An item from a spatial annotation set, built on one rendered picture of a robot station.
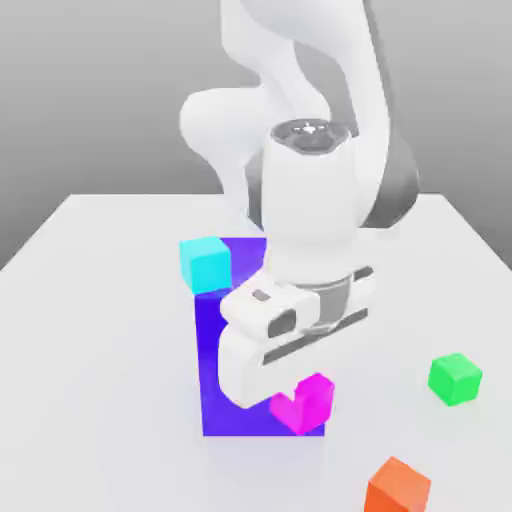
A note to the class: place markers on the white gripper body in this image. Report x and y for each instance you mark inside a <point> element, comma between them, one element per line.
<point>240,372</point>

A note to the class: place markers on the small magenta cube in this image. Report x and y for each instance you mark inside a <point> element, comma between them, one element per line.
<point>310,404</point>

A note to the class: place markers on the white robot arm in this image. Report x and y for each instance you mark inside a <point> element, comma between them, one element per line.
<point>308,192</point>

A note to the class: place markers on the small cyan cube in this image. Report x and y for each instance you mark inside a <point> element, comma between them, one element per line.
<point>208,266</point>

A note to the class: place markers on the small orange cube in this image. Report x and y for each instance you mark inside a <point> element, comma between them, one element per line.
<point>396,488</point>

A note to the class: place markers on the small green cube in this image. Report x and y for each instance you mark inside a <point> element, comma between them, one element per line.
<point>456,380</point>

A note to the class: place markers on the large blue box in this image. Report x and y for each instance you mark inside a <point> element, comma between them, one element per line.
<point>208,360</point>

